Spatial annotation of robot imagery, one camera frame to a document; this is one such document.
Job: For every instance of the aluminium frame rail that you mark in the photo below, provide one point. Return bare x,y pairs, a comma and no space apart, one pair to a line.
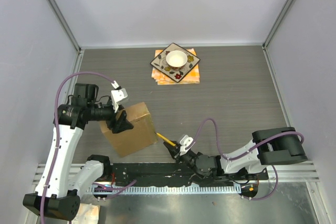
302,172

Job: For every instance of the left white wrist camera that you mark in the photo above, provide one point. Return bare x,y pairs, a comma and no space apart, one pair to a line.
118,95

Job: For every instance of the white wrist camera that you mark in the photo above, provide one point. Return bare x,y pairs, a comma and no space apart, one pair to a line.
118,95
186,143

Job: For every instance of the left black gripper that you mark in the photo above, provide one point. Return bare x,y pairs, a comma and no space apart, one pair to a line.
123,124

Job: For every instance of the square floral ceramic plate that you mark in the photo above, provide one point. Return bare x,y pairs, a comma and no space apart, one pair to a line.
175,74

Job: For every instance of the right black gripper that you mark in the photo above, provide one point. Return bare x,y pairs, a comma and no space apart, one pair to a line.
173,150

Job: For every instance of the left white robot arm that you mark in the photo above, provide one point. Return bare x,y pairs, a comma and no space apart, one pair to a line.
57,196

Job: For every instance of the yellow utility knife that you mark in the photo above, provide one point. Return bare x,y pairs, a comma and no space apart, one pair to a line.
166,140

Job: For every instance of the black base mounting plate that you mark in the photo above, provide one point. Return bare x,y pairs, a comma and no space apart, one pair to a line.
175,175

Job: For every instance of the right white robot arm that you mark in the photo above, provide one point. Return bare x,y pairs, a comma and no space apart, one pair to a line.
279,146

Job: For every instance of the brown cardboard express box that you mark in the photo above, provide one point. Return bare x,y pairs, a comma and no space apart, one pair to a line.
132,140

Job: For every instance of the orange checkered folded cloth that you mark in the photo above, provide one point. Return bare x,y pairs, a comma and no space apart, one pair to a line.
193,77

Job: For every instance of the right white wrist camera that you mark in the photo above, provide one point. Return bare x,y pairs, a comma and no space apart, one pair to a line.
186,143

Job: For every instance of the white slotted cable duct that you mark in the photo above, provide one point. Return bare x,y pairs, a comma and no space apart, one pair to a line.
193,189

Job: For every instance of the white orange paper packet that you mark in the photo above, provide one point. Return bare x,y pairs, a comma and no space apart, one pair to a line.
87,214

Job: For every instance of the white ceramic bowl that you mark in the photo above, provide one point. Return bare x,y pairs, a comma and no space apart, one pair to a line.
176,59

